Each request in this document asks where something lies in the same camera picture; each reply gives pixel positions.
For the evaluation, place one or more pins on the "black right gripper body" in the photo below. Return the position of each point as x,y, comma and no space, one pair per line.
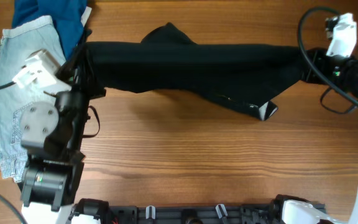
317,66

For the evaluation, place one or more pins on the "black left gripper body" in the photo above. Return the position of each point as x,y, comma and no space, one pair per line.
79,79

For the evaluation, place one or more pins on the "blue garment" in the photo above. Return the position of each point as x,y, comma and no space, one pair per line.
66,16

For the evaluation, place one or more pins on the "black shorts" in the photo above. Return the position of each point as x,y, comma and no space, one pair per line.
240,77

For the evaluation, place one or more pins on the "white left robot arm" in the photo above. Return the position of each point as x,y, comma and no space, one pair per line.
52,134

